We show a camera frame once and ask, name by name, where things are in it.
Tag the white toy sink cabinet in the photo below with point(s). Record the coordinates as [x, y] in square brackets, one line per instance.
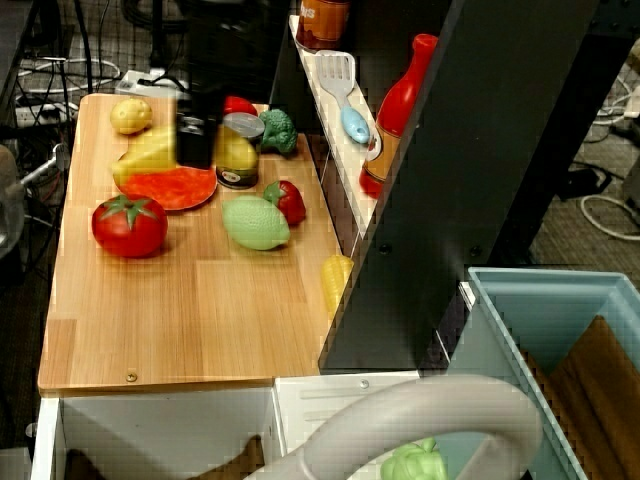
[165, 425]

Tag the red toy tomato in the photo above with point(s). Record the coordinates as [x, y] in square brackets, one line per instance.
[127, 230]

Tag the white power strip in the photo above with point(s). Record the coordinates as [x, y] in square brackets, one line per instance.
[37, 112]
[137, 82]

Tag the red toy strawberry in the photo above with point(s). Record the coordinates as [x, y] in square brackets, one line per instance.
[290, 202]

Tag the yellow toy lemon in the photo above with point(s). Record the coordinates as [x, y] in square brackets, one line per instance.
[131, 115]

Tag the red toy ketchup bottle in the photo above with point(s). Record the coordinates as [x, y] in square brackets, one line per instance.
[400, 105]

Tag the wooden board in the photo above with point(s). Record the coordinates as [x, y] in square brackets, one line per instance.
[200, 320]

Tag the green toy broccoli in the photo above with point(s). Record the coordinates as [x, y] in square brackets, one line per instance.
[277, 130]

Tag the green toy lime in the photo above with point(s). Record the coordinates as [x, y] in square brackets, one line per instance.
[255, 222]

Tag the grey rounded object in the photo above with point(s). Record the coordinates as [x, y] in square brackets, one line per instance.
[9, 205]

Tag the red toy pepper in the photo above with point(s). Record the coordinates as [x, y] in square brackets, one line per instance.
[239, 106]

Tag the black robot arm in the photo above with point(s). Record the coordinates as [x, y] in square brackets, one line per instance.
[225, 50]

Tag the brass screw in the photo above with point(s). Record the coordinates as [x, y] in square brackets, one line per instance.
[131, 376]

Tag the yellow toy banana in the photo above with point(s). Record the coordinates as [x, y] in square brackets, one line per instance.
[147, 155]

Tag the red plate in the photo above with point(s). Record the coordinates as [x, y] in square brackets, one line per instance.
[172, 190]

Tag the brown toy in sink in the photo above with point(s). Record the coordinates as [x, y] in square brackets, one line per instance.
[230, 460]

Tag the black frame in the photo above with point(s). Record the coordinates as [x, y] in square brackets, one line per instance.
[450, 175]

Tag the white shelf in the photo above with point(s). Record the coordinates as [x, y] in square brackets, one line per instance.
[345, 170]

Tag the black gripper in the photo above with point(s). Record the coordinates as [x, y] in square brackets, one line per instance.
[200, 112]

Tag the yellow labelled tin can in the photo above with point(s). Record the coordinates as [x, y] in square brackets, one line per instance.
[239, 155]

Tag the light blue bin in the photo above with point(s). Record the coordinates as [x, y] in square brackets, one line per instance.
[530, 300]

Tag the green toy bell pepper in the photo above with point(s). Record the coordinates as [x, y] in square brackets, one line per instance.
[412, 462]

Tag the silver metal clamp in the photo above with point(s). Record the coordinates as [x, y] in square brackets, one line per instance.
[47, 162]

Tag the yellow toy corn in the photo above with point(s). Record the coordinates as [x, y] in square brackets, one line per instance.
[335, 282]

